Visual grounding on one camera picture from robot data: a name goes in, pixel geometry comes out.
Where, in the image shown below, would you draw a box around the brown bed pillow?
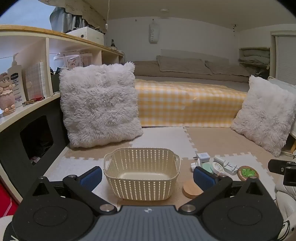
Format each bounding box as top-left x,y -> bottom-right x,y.
205,61 -> 252,77
157,55 -> 213,75

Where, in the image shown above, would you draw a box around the round wooden coaster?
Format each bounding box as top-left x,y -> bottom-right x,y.
183,179 -> 204,199

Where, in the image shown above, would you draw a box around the white watch repair tool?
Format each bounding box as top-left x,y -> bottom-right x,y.
214,156 -> 238,175

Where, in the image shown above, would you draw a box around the crochet doll figure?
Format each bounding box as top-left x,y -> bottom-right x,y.
0,72 -> 17,117

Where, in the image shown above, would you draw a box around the white pull cord switch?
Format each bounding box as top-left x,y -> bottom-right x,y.
105,0 -> 110,29

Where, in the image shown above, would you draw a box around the beige white foam puzzle mat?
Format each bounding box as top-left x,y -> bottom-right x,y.
43,126 -> 281,209

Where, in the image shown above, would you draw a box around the white printed clothing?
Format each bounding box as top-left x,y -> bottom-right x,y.
275,184 -> 296,241

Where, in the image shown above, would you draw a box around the folded bedding stack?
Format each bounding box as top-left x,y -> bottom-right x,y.
238,47 -> 271,70

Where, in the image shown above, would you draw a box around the wooden shelf unit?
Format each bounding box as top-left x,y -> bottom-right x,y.
0,25 -> 125,205

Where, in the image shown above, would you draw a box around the white cabinet door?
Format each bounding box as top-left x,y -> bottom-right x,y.
270,31 -> 296,85

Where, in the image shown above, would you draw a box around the green round case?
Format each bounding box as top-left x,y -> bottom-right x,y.
200,162 -> 213,173

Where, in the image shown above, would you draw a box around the yellow checkered mattress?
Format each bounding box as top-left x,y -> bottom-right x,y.
134,79 -> 248,128

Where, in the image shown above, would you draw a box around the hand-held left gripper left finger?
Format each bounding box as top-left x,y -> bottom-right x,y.
23,166 -> 117,216

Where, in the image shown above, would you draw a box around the hanging grey clothes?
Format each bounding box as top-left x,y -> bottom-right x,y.
50,6 -> 94,34

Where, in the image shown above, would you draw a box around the clear plastic lidded container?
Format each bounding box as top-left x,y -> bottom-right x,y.
54,53 -> 93,70

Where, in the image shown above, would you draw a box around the white charger adapter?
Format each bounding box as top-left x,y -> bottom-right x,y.
195,153 -> 210,164

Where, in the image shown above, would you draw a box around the round white tape measure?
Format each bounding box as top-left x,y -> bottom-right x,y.
210,162 -> 226,176

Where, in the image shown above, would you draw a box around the red box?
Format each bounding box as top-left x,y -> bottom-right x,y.
0,182 -> 19,217

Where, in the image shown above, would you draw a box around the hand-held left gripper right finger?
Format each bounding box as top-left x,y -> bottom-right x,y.
179,167 -> 273,215

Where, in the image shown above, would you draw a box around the white storage box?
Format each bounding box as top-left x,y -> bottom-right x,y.
66,26 -> 104,47

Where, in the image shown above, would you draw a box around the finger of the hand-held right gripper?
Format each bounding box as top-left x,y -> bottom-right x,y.
268,159 -> 288,173
284,162 -> 296,186

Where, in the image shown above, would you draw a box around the green frog coaster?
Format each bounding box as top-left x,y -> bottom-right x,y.
238,166 -> 258,181

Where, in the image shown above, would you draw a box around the small fluffy white pillow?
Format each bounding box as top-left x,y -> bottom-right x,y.
230,75 -> 296,157

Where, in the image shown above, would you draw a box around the white lotion pump bottle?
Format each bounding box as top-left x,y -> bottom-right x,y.
7,53 -> 27,108

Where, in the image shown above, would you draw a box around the large fluffy white pillow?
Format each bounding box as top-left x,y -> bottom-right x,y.
59,61 -> 144,149

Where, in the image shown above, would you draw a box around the white hanging pouch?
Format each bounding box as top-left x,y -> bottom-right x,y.
148,20 -> 160,44

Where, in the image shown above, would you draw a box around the gold red pen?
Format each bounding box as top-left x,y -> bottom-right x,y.
23,97 -> 45,106

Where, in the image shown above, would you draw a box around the cream plastic basket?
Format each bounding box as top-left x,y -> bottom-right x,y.
103,148 -> 181,201

